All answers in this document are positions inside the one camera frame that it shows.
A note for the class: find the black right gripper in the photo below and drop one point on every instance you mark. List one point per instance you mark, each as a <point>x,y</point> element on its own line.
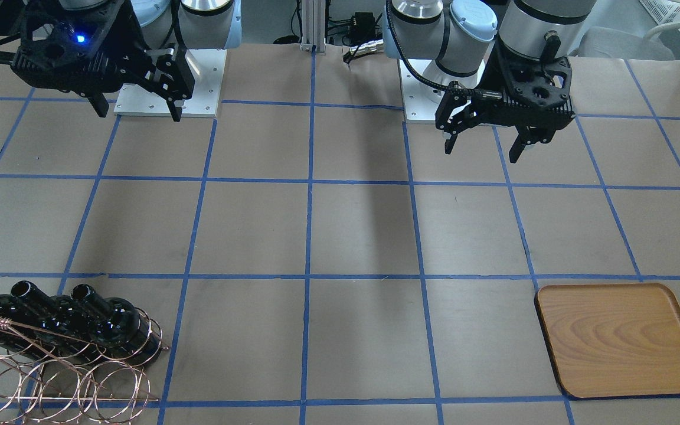
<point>134,58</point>

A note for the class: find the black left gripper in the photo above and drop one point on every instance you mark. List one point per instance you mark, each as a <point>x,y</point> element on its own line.
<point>491,78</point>

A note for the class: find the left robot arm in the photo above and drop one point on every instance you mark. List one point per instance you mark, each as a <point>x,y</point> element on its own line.
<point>476,68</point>

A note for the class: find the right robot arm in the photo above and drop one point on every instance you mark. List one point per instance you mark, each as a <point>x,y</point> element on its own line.
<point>207,30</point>

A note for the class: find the wooden tray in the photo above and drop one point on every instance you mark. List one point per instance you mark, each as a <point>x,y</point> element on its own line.
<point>608,340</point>

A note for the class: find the grey office chair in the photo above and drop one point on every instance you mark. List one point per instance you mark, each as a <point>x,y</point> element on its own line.
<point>610,43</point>

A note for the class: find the aluminium frame post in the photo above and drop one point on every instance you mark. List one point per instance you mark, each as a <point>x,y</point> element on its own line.
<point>313,26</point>

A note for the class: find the copper wire wine basket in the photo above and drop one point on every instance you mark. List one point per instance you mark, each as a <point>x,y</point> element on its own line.
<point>57,389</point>

